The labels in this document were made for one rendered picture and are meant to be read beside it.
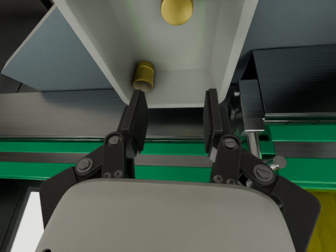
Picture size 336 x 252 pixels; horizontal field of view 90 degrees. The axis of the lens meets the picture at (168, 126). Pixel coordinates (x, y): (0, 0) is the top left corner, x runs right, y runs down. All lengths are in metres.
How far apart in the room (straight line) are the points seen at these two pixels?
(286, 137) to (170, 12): 0.22
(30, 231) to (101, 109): 0.42
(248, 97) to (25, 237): 0.67
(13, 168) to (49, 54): 0.27
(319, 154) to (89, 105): 0.44
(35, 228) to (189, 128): 0.53
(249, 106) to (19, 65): 0.46
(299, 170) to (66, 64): 0.44
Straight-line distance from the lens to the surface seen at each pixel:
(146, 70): 0.31
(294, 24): 0.34
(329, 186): 0.39
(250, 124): 0.25
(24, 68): 0.49
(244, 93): 0.28
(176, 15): 0.21
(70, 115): 0.46
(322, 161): 0.30
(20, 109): 0.56
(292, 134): 0.30
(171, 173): 0.34
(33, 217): 0.68
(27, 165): 0.50
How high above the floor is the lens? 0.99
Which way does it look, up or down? 23 degrees down
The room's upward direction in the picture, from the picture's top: 177 degrees counter-clockwise
